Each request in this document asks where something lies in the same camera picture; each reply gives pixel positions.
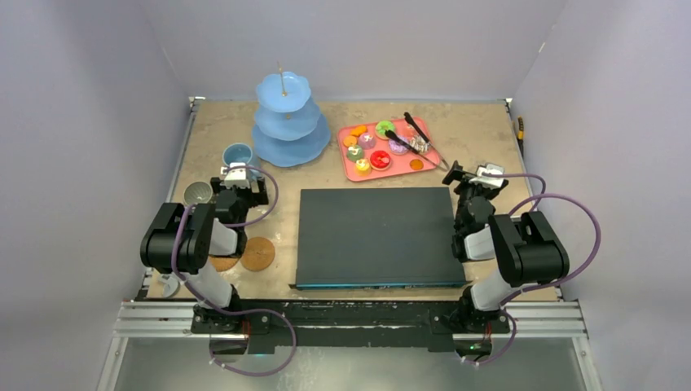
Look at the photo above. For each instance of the orange flower cookie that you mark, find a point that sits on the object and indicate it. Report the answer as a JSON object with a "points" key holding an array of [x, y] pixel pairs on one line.
{"points": [[357, 131]]}

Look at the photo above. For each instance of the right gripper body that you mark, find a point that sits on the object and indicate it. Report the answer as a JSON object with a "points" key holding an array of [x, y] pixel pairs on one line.
{"points": [[460, 176]]}

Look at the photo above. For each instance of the adjustable wrench red handle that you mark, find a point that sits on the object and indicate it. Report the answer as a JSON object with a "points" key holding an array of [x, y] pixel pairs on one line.
{"points": [[169, 285]]}

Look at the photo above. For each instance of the blue ceramic mug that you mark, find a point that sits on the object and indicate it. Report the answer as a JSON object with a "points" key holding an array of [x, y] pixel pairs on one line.
{"points": [[240, 153]]}

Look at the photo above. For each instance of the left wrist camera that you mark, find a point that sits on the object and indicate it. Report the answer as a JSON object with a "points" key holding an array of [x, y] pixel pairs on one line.
{"points": [[236, 175]]}

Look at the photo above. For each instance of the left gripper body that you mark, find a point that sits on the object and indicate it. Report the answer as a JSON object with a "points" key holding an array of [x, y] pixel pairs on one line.
{"points": [[247, 199]]}

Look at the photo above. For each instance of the right round woven coaster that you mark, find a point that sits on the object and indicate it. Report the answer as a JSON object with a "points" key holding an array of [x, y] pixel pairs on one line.
{"points": [[259, 253]]}

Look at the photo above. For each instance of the yellow handled screwdriver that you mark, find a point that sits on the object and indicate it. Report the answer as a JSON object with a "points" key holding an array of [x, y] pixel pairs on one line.
{"points": [[520, 129]]}

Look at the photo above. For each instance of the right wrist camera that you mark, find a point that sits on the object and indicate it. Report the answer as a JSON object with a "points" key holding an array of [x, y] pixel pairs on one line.
{"points": [[488, 176]]}

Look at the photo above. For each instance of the red round cake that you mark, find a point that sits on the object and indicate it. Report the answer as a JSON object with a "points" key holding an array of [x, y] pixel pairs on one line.
{"points": [[380, 160]]}

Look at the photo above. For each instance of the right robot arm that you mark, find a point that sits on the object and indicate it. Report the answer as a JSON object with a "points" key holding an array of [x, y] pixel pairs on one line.
{"points": [[526, 248]]}

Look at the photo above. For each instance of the blue three-tier cake stand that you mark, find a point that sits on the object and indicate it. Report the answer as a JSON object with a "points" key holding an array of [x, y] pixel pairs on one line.
{"points": [[289, 127]]}

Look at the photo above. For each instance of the grey ribbed cup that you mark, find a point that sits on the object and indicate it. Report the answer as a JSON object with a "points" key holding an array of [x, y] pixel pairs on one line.
{"points": [[197, 193]]}

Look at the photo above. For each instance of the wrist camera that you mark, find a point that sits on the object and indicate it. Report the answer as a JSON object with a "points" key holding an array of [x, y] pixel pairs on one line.
{"points": [[236, 175], [488, 176]]}

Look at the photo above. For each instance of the orange disc sweet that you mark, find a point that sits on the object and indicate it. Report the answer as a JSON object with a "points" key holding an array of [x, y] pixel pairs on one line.
{"points": [[416, 164]]}

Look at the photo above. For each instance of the black serving tongs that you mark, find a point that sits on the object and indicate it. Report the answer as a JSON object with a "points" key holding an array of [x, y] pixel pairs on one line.
{"points": [[442, 164]]}

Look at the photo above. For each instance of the aluminium frame rail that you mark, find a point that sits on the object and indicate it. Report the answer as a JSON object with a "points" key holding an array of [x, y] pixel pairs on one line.
{"points": [[351, 345]]}

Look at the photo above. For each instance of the orange round cookie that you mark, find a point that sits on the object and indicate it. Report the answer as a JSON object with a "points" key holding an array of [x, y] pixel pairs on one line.
{"points": [[350, 141]]}

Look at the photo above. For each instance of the round woven coaster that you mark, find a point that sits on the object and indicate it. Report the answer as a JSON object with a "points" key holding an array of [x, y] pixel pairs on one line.
{"points": [[259, 253], [222, 264]]}

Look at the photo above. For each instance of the yellow small cake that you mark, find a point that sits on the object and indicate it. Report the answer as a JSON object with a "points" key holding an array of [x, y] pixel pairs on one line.
{"points": [[362, 167]]}

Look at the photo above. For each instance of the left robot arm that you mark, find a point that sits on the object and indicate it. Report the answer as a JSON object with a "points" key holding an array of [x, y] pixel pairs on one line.
{"points": [[181, 239]]}

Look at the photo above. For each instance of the left round woven coaster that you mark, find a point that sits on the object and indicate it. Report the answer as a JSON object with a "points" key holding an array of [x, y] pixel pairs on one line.
{"points": [[222, 264]]}

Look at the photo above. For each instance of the pink serving tray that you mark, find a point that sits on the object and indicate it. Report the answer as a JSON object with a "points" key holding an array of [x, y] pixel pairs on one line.
{"points": [[387, 148]]}

